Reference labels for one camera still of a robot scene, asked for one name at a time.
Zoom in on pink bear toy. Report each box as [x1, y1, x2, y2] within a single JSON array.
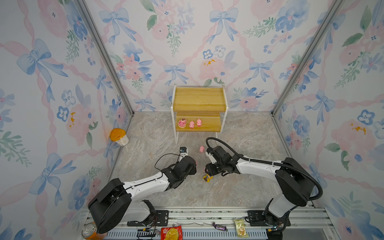
[[178, 118, 187, 129]]

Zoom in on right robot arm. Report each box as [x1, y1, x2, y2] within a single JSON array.
[[205, 138, 324, 233]]

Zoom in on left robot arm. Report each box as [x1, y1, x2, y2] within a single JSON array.
[[88, 156, 197, 234]]

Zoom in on yellow bear toy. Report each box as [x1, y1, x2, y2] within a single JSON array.
[[203, 175, 213, 183]]

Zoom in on red snack packet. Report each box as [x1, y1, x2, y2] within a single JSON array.
[[161, 226, 183, 240]]

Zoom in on wooden two-tier shelf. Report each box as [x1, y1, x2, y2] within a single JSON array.
[[171, 85, 229, 144]]

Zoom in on purple wrapped candy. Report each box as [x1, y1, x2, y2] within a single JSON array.
[[212, 222, 228, 232]]

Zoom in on green snack packet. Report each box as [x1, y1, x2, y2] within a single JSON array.
[[234, 219, 249, 238]]

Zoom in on orange soda can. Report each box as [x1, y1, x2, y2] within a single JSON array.
[[81, 222, 107, 240]]

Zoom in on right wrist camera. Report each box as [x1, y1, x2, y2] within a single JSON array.
[[205, 152, 217, 164]]

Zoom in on aluminium rail base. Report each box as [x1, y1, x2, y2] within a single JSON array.
[[80, 206, 340, 240]]

